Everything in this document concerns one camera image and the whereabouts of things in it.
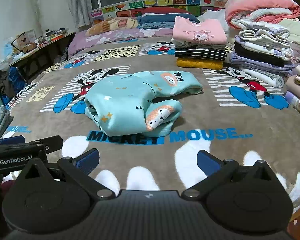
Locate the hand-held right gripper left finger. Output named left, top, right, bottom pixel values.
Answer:
left=16, top=149, right=115, bottom=201

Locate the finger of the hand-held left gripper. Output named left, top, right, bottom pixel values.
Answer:
left=0, top=135, right=64, bottom=153
left=0, top=135, right=25, bottom=145

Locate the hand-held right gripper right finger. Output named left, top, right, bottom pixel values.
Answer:
left=181, top=149, right=278, bottom=201

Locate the teal patterned sweatshirt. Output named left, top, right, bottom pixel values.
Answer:
left=84, top=70, right=204, bottom=138

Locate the dark clothes pile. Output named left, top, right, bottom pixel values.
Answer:
left=0, top=69, right=12, bottom=97

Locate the stack of white purple clothes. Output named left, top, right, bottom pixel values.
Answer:
left=229, top=19, right=297, bottom=88

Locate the grey folded cloth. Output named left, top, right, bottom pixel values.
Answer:
left=0, top=105, right=14, bottom=140

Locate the person's dark maroon clothing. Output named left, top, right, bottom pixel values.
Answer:
left=1, top=179, right=15, bottom=193

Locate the brown cartoon mouse blanket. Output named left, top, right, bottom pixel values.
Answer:
left=0, top=36, right=300, bottom=205

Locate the blue bag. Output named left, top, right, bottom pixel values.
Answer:
left=9, top=66, right=27, bottom=94

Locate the dark wooden desk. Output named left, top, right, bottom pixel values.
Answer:
left=9, top=31, right=77, bottom=80

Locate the yellow folded sweater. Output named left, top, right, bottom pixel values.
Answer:
left=176, top=57, right=223, bottom=70

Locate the cartoon printed box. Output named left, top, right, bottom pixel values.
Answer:
left=17, top=29, right=37, bottom=52

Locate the black white striped folded garment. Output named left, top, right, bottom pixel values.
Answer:
left=174, top=46, right=227, bottom=61

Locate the pink folded top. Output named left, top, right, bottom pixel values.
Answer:
left=172, top=16, right=227, bottom=44

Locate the grey curtain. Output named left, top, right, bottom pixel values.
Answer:
left=69, top=0, right=100, bottom=29

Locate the white cloth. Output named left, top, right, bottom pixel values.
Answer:
left=197, top=9, right=230, bottom=34

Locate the blue folded blanket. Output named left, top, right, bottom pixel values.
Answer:
left=136, top=12, right=202, bottom=29

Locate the beige quilt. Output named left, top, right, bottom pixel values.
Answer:
left=277, top=19, right=300, bottom=63

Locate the red folded blanket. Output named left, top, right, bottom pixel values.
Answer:
left=142, top=7, right=193, bottom=16

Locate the colourful picture headboard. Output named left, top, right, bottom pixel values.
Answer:
left=91, top=0, right=227, bottom=18

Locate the pink quilt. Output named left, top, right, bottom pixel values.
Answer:
left=224, top=0, right=300, bottom=29

